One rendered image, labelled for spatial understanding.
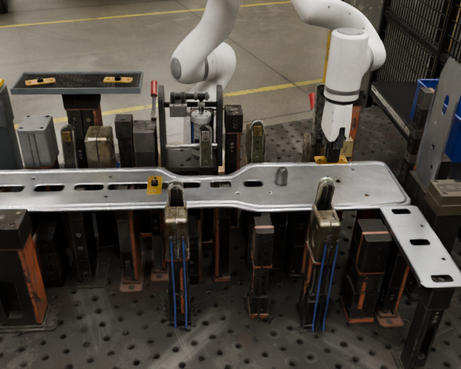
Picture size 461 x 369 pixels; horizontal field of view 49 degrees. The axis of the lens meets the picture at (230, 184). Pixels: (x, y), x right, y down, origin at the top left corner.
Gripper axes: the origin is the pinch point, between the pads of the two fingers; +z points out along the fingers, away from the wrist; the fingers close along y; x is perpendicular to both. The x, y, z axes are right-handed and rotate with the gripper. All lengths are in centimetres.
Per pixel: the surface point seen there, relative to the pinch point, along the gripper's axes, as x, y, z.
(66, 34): -175, -473, 109
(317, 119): -0.8, -14.8, -2.3
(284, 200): -13.4, 8.3, 9.2
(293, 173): -8.6, -4.4, 9.2
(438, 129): 26.4, 1.6, -7.1
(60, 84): -75, -31, -7
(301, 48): 87, -422, 109
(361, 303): 6.3, 22.8, 32.4
